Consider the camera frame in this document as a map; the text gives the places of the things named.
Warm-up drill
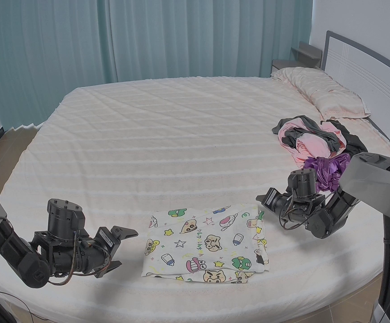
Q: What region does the black garment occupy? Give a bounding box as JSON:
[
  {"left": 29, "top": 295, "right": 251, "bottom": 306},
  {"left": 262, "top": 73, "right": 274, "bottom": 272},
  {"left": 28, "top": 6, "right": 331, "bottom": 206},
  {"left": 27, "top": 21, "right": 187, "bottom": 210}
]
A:
[{"left": 321, "top": 120, "right": 369, "bottom": 159}]

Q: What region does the pale pink pillow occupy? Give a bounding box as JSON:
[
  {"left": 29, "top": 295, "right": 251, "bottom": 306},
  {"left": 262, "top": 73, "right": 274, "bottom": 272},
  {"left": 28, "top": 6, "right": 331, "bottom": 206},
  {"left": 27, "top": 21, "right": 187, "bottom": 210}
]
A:
[{"left": 271, "top": 67, "right": 372, "bottom": 120}]

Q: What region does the purple satin garment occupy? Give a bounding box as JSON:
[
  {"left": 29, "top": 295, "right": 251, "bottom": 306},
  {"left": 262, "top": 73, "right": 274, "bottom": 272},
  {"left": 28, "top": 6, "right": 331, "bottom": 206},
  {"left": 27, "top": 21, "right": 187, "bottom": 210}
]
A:
[{"left": 304, "top": 153, "right": 351, "bottom": 193}]

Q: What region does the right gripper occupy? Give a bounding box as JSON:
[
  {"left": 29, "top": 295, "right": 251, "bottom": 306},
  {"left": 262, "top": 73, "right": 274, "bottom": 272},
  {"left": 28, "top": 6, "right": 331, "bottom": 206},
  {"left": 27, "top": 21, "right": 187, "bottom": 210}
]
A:
[{"left": 256, "top": 187, "right": 290, "bottom": 215}]

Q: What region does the blue-green curtain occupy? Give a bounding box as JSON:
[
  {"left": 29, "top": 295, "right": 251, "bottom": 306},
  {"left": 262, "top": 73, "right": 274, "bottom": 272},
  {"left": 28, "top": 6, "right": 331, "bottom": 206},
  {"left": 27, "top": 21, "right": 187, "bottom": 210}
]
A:
[
  {"left": 0, "top": 0, "right": 118, "bottom": 128},
  {"left": 108, "top": 0, "right": 314, "bottom": 80}
]

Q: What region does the bed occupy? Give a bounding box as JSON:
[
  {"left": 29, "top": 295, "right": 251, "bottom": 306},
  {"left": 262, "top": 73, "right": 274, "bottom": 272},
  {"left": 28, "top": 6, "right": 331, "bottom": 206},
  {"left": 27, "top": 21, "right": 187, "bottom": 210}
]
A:
[{"left": 0, "top": 31, "right": 390, "bottom": 317}]

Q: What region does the grey bedside table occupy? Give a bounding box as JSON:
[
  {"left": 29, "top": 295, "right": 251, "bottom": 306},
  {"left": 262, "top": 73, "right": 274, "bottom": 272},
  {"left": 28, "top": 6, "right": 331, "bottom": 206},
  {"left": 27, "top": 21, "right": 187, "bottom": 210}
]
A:
[{"left": 272, "top": 42, "right": 323, "bottom": 77}]

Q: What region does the pile of clothes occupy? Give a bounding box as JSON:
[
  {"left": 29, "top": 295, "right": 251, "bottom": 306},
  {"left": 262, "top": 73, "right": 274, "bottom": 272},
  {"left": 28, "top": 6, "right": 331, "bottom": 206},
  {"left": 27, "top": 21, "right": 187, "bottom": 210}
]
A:
[{"left": 272, "top": 115, "right": 347, "bottom": 165}]

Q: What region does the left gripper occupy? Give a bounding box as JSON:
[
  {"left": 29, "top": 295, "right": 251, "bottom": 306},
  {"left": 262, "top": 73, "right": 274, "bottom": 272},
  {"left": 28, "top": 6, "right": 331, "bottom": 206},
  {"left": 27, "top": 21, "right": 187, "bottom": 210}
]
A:
[{"left": 76, "top": 226, "right": 139, "bottom": 279}]

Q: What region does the black cable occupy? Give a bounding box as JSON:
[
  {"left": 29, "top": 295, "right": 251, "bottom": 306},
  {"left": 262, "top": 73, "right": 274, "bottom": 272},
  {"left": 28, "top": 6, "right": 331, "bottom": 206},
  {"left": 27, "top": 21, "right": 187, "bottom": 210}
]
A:
[
  {"left": 280, "top": 209, "right": 307, "bottom": 231},
  {"left": 46, "top": 271, "right": 78, "bottom": 286},
  {"left": 0, "top": 291, "right": 32, "bottom": 319}
]

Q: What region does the white printed pyjama top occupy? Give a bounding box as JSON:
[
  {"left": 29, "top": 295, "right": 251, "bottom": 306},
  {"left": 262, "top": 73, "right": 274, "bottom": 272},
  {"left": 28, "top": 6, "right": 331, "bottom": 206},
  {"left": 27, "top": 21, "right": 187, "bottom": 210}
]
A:
[{"left": 141, "top": 204, "right": 270, "bottom": 284}]

